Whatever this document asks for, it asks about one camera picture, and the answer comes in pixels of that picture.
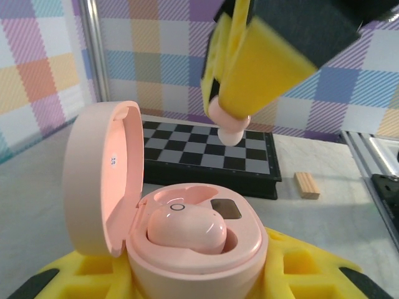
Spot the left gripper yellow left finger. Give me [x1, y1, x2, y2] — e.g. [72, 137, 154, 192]
[6, 249, 135, 299]

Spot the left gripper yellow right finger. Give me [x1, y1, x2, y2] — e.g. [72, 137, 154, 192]
[261, 227, 397, 299]

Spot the pink wireless earbud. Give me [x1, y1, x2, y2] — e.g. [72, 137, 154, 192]
[145, 202, 228, 255]
[208, 96, 252, 147]

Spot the pink earbud charging case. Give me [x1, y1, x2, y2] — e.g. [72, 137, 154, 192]
[61, 100, 269, 299]

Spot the small wooden block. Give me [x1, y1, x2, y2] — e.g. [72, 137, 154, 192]
[294, 171, 321, 200]

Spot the black grey folding chessboard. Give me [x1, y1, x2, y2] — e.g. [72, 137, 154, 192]
[142, 120, 283, 200]

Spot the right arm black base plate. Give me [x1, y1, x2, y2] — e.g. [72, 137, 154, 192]
[370, 173, 399, 250]

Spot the aluminium mounting rail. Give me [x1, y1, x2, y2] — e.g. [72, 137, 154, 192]
[340, 130, 399, 219]

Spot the aluminium frame post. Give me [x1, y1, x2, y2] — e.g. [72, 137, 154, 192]
[78, 0, 110, 103]

